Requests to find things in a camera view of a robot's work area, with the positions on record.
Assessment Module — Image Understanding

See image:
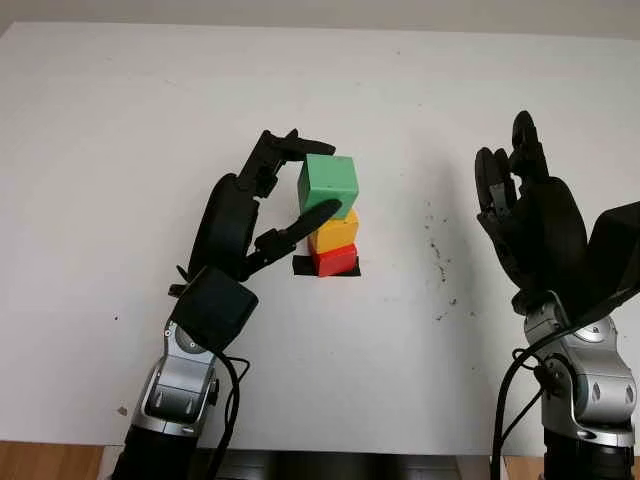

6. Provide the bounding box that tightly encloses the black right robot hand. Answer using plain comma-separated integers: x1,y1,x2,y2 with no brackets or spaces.
473,110,589,314

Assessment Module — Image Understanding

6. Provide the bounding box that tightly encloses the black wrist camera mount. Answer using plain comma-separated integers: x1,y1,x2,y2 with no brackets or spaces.
549,201,640,334
168,267,260,356

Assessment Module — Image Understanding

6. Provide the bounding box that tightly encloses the green cube block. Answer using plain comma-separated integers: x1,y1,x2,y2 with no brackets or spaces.
297,153,360,221

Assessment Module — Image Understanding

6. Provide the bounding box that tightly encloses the red cube block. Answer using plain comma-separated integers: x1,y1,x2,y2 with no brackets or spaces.
309,243,360,278

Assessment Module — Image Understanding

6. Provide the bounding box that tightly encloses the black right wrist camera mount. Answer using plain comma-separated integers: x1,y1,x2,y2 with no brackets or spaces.
549,201,640,334

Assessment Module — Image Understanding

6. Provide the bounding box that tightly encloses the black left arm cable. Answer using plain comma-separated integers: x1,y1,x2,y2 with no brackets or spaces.
212,349,251,480

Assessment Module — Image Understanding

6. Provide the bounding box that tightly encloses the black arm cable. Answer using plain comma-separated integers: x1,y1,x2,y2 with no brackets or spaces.
212,349,251,480
492,319,576,480

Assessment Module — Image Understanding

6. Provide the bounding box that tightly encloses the yellow cube block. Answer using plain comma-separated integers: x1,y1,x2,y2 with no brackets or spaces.
307,208,360,254

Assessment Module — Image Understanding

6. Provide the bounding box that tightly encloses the dark robot torso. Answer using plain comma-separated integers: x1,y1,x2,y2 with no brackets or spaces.
192,448,506,480

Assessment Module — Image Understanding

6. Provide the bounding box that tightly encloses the black tape strip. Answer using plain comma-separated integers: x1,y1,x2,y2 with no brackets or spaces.
292,254,362,278

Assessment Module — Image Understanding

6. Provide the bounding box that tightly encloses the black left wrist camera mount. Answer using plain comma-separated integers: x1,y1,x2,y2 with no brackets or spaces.
168,267,260,356

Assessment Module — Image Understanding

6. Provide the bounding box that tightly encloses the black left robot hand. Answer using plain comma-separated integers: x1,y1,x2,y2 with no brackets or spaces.
187,128,344,284

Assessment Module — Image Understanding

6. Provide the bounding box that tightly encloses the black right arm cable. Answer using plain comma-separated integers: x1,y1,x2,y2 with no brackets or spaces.
492,319,576,480

